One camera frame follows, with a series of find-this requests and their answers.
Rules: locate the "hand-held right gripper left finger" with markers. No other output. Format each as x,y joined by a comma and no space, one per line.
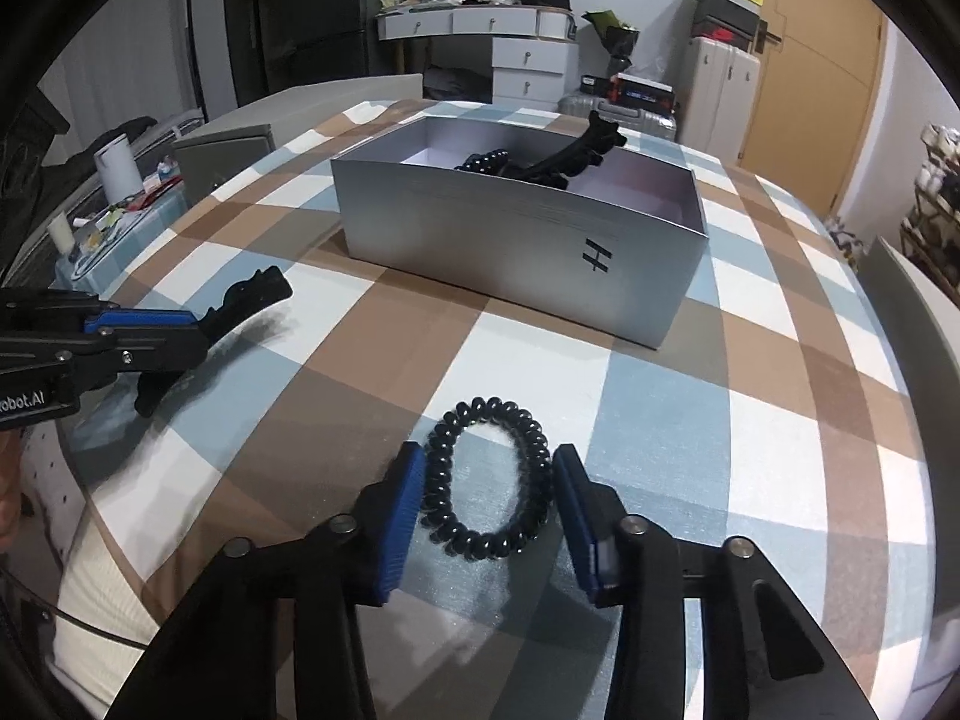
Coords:
401,525

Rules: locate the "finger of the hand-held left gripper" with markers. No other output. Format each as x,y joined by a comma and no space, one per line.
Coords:
142,322
150,360

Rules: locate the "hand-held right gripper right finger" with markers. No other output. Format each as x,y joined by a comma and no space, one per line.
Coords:
585,525

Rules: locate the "silver rectangular box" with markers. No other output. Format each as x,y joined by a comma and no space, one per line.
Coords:
487,240

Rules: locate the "grey dotted cushion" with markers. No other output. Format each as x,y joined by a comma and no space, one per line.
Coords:
56,480

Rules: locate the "light blue side table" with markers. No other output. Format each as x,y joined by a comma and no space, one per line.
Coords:
127,229

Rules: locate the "white cup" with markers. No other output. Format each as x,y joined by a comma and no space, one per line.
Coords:
118,165

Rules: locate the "grey metal box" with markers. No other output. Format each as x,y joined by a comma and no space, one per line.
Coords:
225,161

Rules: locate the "black cloth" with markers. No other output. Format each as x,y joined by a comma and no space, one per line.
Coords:
45,142

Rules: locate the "person's white sweater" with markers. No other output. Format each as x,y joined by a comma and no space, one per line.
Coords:
101,615

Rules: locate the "black wardrobe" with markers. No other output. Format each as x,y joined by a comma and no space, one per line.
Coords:
315,7

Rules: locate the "grey chair backrest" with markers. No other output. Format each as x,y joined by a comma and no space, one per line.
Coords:
907,330

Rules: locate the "silver suitcase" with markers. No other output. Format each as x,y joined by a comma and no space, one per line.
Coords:
592,109

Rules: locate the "white cabinet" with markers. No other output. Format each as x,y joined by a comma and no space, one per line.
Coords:
724,97

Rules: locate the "white drawer desk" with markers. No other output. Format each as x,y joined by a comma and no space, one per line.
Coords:
525,64

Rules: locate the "shelf with small items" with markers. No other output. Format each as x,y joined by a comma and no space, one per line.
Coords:
937,202

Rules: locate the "black wrapped bouquet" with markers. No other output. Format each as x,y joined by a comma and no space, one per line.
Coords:
615,37

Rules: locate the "wooden door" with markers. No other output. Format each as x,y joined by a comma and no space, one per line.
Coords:
817,75

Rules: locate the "black and red shoe box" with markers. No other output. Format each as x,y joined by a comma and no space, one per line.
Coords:
716,30

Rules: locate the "grey shoe box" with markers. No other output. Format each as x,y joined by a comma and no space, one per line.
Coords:
720,11

